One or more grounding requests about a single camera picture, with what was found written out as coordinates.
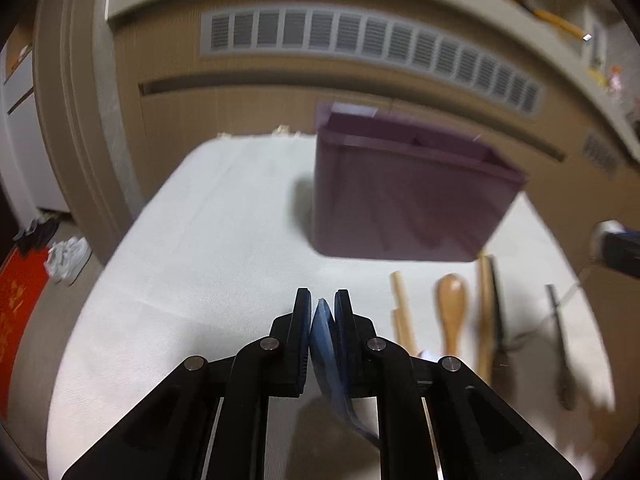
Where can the yellow stick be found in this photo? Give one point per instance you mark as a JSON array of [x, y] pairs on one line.
[[555, 20]]

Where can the red doormat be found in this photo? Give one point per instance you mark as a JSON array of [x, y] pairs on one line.
[[20, 320]]

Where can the small grey vent grille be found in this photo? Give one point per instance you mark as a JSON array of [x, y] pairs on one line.
[[600, 154]]

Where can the wooden chopstick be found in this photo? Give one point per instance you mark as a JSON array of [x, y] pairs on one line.
[[484, 310], [402, 292], [398, 327]]

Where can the wooden spoon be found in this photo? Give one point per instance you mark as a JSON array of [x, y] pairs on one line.
[[452, 300]]

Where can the textured metal utensil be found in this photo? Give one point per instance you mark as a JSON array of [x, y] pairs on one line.
[[562, 355]]

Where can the white shoes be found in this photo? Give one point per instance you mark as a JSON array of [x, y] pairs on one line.
[[67, 260]]

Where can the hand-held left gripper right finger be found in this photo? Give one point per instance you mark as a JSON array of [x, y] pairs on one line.
[[343, 330]]

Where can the white cabinet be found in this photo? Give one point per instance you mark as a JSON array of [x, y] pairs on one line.
[[22, 140]]

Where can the long grey vent grille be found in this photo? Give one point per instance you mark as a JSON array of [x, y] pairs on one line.
[[350, 32]]

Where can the purple utensil holder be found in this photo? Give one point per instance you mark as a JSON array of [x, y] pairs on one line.
[[400, 200]]

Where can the blue spoon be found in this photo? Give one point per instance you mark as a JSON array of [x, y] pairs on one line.
[[325, 355]]

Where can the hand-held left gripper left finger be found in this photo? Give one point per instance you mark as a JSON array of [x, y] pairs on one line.
[[305, 347]]

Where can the dark shoes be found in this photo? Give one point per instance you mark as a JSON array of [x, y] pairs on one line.
[[35, 234]]

